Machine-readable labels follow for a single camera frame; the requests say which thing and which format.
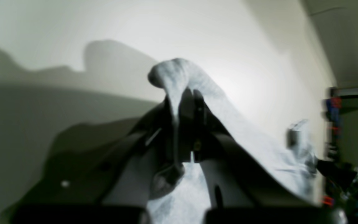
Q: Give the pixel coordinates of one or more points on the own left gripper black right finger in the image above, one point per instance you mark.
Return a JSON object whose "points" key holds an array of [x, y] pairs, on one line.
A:
{"points": [[241, 191]]}

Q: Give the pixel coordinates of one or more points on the grey T-shirt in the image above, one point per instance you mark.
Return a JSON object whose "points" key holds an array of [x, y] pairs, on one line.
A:
{"points": [[293, 166]]}

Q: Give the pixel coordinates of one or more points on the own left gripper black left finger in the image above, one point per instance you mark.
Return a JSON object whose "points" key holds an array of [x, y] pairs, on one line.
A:
{"points": [[114, 187]]}

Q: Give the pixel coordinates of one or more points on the black gripper at image left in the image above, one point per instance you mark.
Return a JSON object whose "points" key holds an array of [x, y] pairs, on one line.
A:
{"points": [[338, 176]]}

